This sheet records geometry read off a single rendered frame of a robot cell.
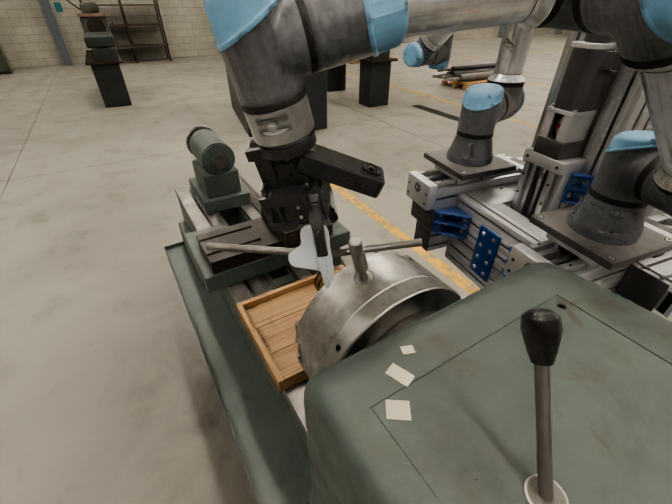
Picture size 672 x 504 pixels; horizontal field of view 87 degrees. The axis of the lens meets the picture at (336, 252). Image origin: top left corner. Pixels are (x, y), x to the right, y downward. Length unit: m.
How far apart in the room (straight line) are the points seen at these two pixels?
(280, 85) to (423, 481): 0.41
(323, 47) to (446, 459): 0.42
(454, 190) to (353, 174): 0.86
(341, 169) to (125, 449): 1.76
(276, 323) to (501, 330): 0.64
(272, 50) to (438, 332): 0.38
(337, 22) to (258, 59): 0.08
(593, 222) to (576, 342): 0.48
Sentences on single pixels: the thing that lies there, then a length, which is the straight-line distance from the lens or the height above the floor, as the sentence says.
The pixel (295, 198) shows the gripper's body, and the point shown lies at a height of 1.41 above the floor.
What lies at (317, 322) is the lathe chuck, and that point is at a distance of 0.61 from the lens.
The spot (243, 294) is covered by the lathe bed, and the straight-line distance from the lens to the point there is 1.14.
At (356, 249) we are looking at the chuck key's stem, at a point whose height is 1.31.
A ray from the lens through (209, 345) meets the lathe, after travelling 1.47.
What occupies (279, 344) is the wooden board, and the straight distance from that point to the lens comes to 0.96.
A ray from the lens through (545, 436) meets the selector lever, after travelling 0.39.
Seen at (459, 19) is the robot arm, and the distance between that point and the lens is 0.60.
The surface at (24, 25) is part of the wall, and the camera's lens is 14.63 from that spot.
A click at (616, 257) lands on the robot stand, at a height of 1.16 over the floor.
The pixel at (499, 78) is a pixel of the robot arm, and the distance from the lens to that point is 1.37.
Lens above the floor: 1.61
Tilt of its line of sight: 36 degrees down
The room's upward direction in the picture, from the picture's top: straight up
